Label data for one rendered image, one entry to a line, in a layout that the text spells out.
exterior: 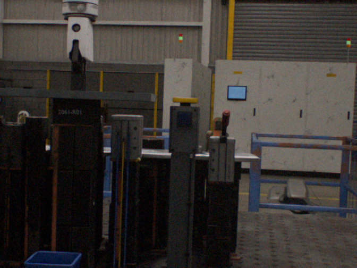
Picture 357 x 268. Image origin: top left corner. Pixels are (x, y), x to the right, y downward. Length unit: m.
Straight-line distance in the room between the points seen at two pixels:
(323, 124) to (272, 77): 1.21
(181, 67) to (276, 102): 1.79
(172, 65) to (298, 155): 2.75
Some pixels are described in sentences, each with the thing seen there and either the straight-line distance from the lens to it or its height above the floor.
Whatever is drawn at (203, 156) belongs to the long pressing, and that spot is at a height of 1.00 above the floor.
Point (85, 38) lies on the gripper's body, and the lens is 1.24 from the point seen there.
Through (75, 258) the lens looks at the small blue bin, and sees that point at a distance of 1.27.
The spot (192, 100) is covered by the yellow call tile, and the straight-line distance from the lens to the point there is 1.22.
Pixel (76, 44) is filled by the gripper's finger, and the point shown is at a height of 1.27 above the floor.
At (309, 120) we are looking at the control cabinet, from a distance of 9.37.
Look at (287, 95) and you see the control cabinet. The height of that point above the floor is 1.40.
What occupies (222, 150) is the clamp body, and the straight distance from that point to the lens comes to 1.39.
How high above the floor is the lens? 1.14
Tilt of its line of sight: 3 degrees down
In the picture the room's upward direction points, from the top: 2 degrees clockwise
